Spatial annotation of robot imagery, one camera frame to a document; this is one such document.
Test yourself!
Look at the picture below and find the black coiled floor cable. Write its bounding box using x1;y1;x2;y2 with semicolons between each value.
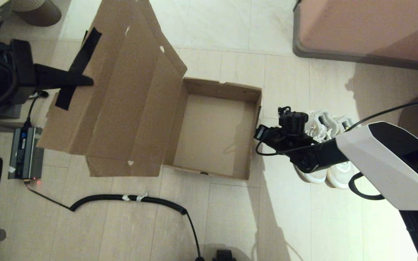
25;180;205;261

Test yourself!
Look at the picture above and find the black corrugated hose with tape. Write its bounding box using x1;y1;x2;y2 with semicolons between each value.
26;91;50;128

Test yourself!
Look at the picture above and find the beige ribbed round pouf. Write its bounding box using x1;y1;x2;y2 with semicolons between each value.
11;0;62;26

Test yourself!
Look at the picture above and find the grey power inverter box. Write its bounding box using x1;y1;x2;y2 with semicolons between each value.
8;127;44;180

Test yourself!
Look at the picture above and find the cardboard shoe box with lid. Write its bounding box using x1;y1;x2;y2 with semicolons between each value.
37;0;263;182

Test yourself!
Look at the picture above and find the pink sofa with grey base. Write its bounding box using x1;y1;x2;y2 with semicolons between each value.
292;0;418;75

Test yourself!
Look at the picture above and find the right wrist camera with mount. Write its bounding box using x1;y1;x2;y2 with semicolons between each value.
277;106;309;136

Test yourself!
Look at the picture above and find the white lace-up sneaker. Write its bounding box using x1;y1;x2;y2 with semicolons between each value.
325;115;356;190
293;110;332;184

